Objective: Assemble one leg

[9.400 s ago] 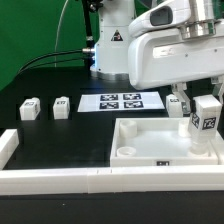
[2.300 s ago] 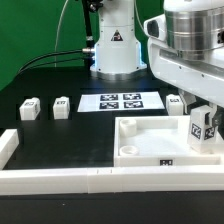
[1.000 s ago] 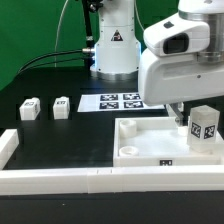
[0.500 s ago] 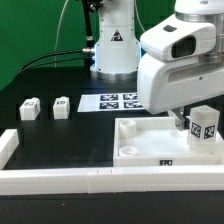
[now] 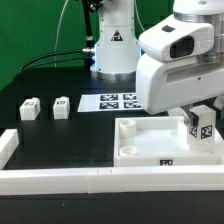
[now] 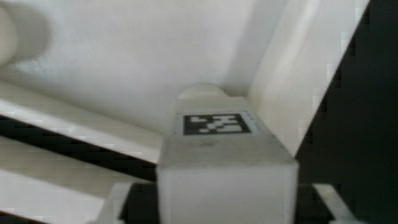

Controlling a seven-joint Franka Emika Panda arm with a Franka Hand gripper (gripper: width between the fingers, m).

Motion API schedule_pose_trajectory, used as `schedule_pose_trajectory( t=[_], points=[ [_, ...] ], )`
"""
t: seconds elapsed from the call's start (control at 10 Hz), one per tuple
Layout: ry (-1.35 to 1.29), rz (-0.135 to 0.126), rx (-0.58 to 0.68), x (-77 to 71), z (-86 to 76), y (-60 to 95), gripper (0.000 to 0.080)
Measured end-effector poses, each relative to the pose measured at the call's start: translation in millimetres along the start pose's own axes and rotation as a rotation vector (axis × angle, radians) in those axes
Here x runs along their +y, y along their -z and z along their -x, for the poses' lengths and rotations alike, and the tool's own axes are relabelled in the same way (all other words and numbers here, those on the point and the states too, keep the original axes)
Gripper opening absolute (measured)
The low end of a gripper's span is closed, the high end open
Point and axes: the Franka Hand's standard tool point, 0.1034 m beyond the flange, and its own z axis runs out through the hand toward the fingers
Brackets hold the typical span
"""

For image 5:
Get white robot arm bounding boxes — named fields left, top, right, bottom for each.
left=90, top=0, right=224, bottom=120

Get black cables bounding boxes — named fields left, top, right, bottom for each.
left=18, top=47, right=96, bottom=75

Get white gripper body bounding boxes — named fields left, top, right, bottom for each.
left=136, top=21, right=224, bottom=114

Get white thin cable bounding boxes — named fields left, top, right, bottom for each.
left=53, top=0, right=72, bottom=68

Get white square tabletop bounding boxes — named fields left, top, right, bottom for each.
left=114, top=117, right=224, bottom=167

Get black pole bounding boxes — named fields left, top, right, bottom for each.
left=81, top=0, right=94, bottom=48

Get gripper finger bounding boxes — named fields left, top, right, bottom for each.
left=213, top=95, right=224, bottom=110
left=181, top=105, right=198, bottom=127

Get white U-shaped fence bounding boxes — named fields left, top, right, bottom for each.
left=0, top=129, right=224, bottom=195

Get paper sheet with markers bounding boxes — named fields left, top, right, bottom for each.
left=78, top=93, right=141, bottom=112

